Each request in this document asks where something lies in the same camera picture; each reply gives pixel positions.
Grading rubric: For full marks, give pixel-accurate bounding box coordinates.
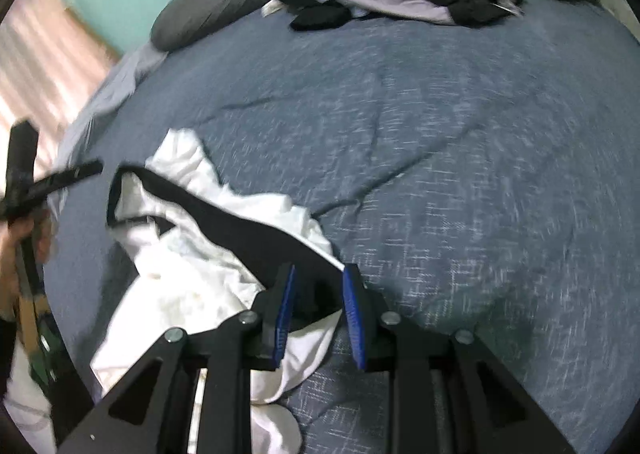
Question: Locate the wooden window frame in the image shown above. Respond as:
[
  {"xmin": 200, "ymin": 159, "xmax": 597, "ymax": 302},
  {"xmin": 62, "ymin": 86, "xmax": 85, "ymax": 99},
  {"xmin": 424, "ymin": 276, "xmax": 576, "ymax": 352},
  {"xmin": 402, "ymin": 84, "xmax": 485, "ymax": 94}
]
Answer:
[{"xmin": 64, "ymin": 6, "xmax": 124, "ymax": 65}]

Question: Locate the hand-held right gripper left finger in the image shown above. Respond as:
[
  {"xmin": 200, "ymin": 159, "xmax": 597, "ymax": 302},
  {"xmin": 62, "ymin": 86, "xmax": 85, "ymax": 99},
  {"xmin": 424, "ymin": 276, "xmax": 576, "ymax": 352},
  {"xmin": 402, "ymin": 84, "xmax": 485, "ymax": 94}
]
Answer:
[{"xmin": 55, "ymin": 264, "xmax": 297, "ymax": 454}]

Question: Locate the blue patterned bed sheet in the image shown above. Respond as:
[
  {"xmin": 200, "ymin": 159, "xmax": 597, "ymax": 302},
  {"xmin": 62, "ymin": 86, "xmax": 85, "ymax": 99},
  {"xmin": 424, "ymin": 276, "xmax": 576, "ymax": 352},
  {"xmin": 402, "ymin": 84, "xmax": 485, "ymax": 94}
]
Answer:
[{"xmin": 42, "ymin": 0, "xmax": 640, "ymax": 454}]

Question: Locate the light grey duvet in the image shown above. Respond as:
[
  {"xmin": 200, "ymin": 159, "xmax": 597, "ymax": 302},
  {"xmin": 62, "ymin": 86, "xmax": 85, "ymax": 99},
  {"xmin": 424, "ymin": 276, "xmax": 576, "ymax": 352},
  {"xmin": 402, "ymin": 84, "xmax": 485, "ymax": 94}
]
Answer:
[{"xmin": 56, "ymin": 41, "xmax": 169, "ymax": 217}]

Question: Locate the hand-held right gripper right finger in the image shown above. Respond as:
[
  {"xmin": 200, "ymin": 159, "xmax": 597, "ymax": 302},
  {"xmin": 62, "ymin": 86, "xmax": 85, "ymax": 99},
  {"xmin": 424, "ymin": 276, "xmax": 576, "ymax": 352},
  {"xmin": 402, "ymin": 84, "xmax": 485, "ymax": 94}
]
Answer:
[{"xmin": 341, "ymin": 264, "xmax": 576, "ymax": 454}]

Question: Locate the white polo shirt black trim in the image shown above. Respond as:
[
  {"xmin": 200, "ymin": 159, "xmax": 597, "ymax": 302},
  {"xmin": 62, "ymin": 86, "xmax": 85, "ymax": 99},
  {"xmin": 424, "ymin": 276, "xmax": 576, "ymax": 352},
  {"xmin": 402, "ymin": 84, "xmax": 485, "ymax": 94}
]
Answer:
[{"xmin": 90, "ymin": 128, "xmax": 347, "ymax": 454}]

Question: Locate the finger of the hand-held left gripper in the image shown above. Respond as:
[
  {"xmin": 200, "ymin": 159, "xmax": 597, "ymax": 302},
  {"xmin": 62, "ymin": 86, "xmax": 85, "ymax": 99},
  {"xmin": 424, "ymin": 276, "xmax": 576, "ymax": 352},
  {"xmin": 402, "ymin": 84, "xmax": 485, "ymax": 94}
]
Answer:
[{"xmin": 35, "ymin": 160, "xmax": 104, "ymax": 195}]

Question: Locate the person's left hand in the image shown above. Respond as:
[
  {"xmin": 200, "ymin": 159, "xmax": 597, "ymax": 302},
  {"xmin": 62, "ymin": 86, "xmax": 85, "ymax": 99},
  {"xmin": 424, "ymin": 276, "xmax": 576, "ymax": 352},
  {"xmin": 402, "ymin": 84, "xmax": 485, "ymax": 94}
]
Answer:
[{"xmin": 0, "ymin": 211, "xmax": 54, "ymax": 315}]

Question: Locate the pink curtain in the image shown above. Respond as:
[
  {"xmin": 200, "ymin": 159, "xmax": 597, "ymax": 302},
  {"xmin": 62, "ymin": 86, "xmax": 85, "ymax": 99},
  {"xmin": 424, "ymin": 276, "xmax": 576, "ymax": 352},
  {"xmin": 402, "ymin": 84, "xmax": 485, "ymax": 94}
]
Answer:
[{"xmin": 0, "ymin": 0, "xmax": 124, "ymax": 185}]

